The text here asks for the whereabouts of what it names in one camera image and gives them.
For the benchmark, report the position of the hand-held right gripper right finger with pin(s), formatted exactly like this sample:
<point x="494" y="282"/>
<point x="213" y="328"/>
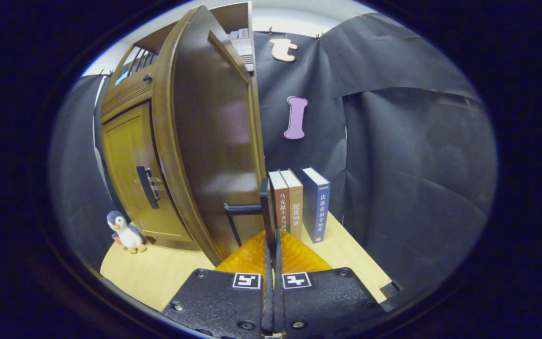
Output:
<point x="327" y="301"/>

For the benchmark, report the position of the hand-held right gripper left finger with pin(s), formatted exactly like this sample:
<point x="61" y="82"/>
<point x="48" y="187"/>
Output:
<point x="224" y="301"/>

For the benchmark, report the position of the wooden shoe cabinet door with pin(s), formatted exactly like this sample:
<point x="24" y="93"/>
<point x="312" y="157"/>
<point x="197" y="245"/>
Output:
<point x="125" y="155"/>
<point x="214" y="141"/>

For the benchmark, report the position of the wooden double-door shoe cabinet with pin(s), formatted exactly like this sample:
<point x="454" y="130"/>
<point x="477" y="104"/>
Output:
<point x="134" y="63"/>

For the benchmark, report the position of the dark blue book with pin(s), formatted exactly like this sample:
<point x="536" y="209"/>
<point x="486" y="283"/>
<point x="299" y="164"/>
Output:
<point x="318" y="207"/>

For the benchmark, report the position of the tan book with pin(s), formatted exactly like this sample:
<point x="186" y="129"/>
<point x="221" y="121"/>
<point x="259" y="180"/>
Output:
<point x="296" y="207"/>

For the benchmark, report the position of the reddish brown book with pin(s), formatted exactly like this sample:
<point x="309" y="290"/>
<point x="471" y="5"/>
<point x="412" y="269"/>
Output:
<point x="281" y="202"/>

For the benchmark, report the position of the penguin plush toy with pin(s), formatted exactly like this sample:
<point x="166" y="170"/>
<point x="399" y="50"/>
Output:
<point x="127" y="233"/>

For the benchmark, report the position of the black backdrop cloth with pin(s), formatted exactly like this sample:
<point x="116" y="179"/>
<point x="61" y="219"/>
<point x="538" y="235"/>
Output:
<point x="393" y="165"/>

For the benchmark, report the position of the wooden drawer with black knob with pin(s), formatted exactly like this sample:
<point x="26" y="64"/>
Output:
<point x="134" y="82"/>

